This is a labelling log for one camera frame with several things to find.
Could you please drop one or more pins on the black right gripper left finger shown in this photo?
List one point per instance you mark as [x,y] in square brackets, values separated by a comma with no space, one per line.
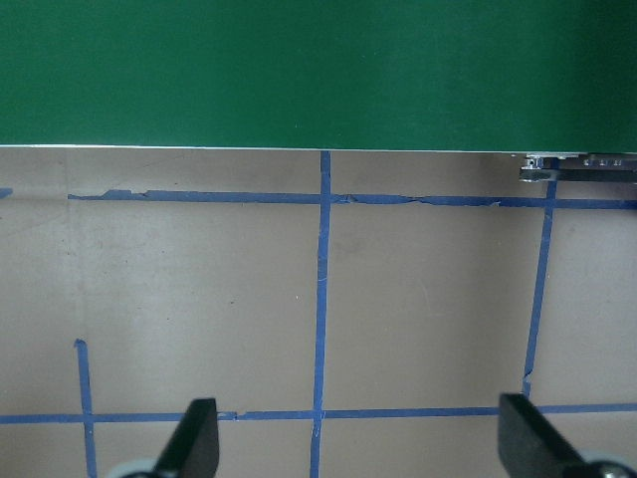
[193,449]

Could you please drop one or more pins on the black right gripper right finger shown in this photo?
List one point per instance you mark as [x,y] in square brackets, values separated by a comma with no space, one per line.
[529,446]

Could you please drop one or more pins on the green conveyor belt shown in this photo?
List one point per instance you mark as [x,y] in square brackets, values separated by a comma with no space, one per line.
[477,76]

